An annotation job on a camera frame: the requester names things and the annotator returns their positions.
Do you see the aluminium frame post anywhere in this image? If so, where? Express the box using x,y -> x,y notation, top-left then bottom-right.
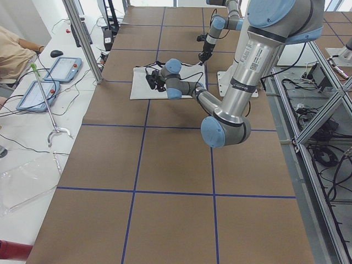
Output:
62,0 -> 103,84

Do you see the person in beige shirt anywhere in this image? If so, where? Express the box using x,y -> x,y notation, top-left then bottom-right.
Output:
1,26 -> 45,80

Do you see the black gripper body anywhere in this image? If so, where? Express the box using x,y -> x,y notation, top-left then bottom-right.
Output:
196,34 -> 216,61
146,70 -> 166,92

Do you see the clear plastic bag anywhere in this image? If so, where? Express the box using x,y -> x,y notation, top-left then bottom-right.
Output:
1,154 -> 62,216

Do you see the upper blue teach pendant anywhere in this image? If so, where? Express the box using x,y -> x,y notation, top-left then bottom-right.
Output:
44,57 -> 82,83

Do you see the red fire extinguisher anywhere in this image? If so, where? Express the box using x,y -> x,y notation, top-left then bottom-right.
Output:
1,240 -> 33,261

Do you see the blue teach pendant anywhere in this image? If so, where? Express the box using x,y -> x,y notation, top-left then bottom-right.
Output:
44,57 -> 82,83
16,81 -> 60,112

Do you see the black computer mouse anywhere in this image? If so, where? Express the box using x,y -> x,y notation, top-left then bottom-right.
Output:
50,49 -> 63,58

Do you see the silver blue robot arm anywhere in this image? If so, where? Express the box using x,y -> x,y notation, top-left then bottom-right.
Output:
196,0 -> 244,65
146,0 -> 325,147

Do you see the silver reacher grabber tool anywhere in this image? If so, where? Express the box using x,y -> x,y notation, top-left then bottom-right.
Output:
31,63 -> 73,147

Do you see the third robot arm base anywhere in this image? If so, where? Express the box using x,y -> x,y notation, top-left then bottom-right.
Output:
326,38 -> 351,67

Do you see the lower blue teach pendant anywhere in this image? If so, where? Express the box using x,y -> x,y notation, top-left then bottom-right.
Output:
16,81 -> 60,112

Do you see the grey control box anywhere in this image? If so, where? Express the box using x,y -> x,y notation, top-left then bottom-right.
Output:
307,63 -> 331,91

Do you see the white cartoon print t-shirt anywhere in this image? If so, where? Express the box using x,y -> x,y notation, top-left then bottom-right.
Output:
130,63 -> 206,100

